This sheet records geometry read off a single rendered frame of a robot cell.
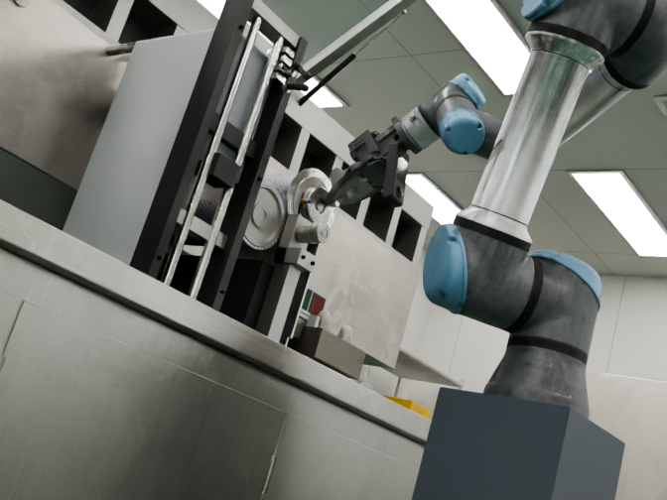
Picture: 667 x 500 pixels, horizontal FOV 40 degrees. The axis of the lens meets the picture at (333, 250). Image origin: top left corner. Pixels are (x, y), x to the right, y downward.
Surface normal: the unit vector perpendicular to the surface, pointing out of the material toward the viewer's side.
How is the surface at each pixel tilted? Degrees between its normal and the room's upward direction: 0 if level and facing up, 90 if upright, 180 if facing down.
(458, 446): 90
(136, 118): 90
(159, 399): 90
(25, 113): 90
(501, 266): 109
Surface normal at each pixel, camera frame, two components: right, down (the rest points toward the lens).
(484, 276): 0.17, 0.07
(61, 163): 0.78, 0.04
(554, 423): -0.59, -0.39
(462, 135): 0.03, 0.50
